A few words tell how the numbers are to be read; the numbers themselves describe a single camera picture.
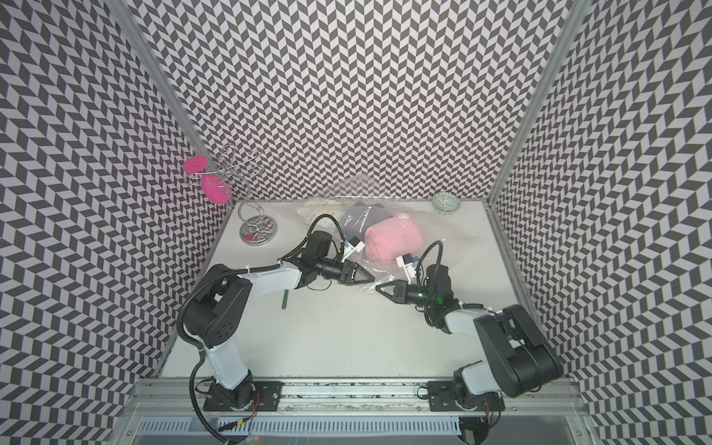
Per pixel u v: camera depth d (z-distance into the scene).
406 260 0.80
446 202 1.16
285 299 0.89
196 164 0.87
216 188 1.02
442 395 0.72
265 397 0.73
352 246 0.82
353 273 0.76
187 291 0.96
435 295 0.68
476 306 0.58
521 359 0.43
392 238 0.93
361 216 0.92
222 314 0.48
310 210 1.12
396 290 0.77
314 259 0.74
